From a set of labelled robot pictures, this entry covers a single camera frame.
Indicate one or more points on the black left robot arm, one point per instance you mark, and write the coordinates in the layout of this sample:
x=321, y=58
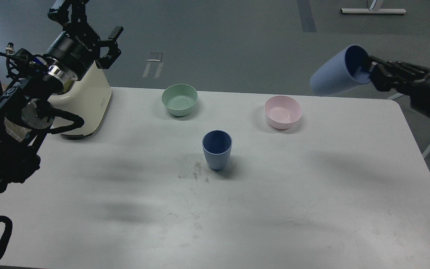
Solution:
x=61, y=91

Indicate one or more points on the cream white toaster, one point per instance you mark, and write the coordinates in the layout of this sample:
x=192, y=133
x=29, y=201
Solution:
x=88, y=98

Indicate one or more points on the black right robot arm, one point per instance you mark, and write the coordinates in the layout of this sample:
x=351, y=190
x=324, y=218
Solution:
x=79, y=46

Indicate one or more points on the blue cup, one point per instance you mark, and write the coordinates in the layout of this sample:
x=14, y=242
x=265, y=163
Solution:
x=341, y=73
x=217, y=146

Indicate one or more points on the green bowl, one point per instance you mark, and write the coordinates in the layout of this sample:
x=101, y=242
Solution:
x=180, y=99

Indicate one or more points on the white table foot bar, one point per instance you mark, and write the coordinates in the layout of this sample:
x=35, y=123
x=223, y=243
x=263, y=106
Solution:
x=375, y=7

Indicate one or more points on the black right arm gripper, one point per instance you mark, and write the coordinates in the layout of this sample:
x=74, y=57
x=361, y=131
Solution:
x=394, y=75

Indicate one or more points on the pink bowl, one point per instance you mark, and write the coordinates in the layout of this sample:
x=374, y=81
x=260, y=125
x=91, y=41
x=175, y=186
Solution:
x=282, y=112

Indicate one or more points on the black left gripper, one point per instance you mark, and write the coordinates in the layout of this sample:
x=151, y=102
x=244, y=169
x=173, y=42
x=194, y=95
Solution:
x=78, y=45

